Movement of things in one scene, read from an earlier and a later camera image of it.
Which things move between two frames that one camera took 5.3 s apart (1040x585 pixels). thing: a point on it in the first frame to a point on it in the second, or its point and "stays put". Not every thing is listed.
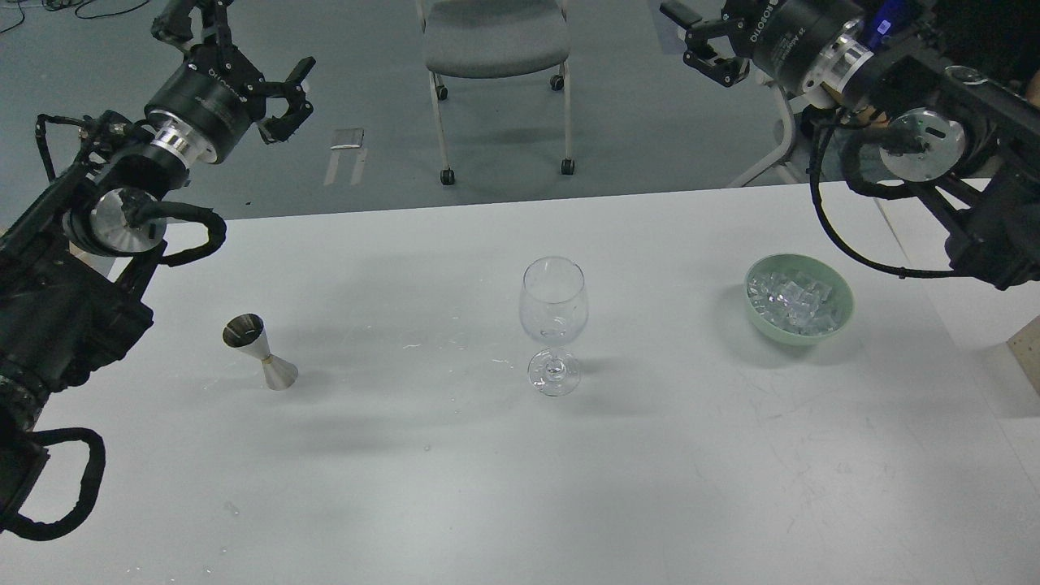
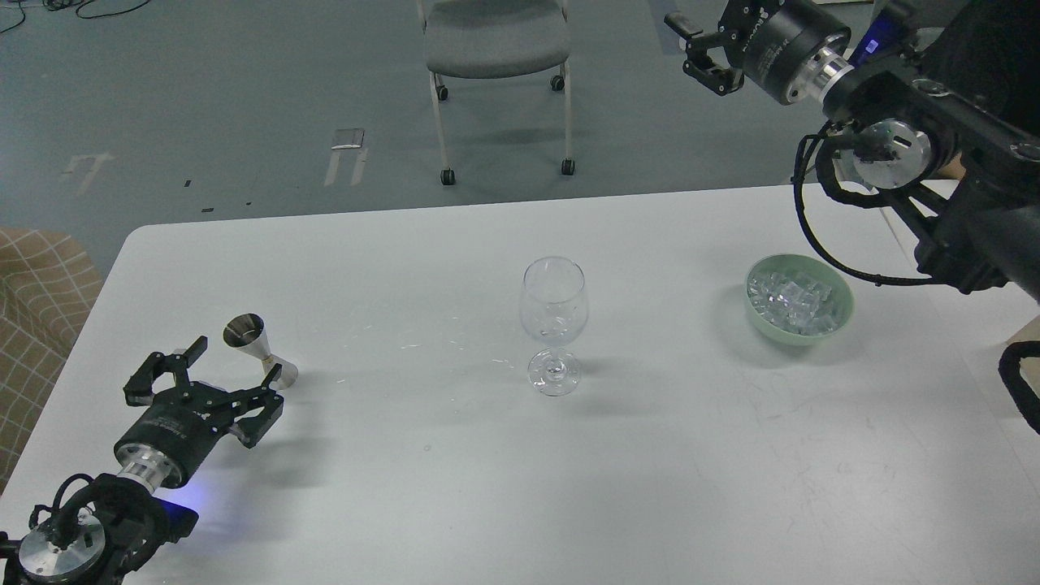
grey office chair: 496,39 stays put
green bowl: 796,300 stays put
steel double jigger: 248,331 stays put
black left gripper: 219,89 to 165,444
